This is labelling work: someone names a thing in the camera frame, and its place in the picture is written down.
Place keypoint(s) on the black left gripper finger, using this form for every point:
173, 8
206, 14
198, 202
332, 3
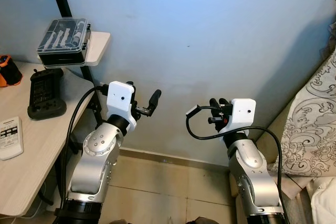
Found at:
130, 85
155, 102

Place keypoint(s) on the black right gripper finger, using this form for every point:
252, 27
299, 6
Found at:
213, 104
223, 102

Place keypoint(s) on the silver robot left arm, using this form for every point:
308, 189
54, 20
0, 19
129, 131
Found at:
94, 161

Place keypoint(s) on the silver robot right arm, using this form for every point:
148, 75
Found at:
252, 177

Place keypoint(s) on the small white shelf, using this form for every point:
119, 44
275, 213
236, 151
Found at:
98, 45

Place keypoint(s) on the clear lid black tool case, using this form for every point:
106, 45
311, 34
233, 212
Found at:
63, 38

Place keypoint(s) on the black handheld controller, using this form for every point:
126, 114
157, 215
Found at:
46, 95

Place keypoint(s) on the black robot right leg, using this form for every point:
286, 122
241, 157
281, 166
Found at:
198, 221

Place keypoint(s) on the black robot leg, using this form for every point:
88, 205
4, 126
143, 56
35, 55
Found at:
116, 222
198, 221

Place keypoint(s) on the black robot left leg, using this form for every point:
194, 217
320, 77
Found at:
116, 222

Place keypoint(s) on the orange and black device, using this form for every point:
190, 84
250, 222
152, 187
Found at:
8, 72

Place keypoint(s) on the white remote control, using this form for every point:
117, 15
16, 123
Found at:
10, 137

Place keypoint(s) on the white quilted mattress cover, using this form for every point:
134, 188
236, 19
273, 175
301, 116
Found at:
325, 203

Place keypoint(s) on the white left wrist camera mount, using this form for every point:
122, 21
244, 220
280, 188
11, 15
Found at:
119, 98

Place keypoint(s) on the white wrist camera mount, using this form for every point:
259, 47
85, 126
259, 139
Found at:
242, 113
119, 98

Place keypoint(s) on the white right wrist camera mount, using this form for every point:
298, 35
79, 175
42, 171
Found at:
242, 113

